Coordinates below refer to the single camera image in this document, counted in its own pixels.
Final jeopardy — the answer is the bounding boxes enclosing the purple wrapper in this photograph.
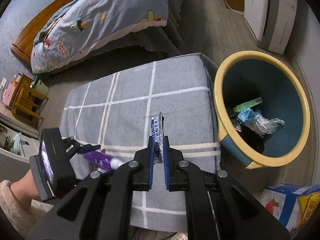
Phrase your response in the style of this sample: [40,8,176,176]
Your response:
[83,151,124,172]

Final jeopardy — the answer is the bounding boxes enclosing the blue wet wipes pack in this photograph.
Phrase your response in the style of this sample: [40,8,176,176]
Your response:
[151,112,164,164]

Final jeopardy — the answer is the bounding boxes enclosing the white green medicine box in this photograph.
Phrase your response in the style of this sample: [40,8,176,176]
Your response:
[233,97,263,113]

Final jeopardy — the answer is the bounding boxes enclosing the black plastic bag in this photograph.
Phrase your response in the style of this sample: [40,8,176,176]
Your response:
[231,114,265,153]

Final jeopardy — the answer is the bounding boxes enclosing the clear plastic bag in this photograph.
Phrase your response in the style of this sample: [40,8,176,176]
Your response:
[252,114,285,137]

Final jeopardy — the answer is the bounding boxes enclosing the person's forearm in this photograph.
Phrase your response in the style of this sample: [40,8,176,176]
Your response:
[10,169,40,202]

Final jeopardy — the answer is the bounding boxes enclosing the yellow rimmed teal trash bin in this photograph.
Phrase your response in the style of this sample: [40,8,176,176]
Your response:
[213,50,310,169]

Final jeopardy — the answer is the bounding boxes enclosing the grey checked cushion ottoman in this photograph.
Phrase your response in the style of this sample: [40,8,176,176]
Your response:
[60,52,222,233]

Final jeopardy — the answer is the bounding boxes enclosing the wooden chair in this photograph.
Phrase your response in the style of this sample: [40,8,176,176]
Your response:
[10,74,49,129]

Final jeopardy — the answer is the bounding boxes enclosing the green white container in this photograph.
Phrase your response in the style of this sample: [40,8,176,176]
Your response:
[30,76,49,95]

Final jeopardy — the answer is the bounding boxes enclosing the blue white strawberry box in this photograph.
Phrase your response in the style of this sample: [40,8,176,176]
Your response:
[260,184,319,238]

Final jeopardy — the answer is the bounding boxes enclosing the blue cartoon print duvet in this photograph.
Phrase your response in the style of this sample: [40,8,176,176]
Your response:
[30,0,169,75]

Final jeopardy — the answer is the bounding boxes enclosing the white grey air purifier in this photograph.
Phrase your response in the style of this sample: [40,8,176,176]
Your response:
[244,0,298,54]

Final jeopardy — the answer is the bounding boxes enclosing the wooden bed frame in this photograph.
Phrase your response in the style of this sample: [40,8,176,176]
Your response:
[10,0,73,65]

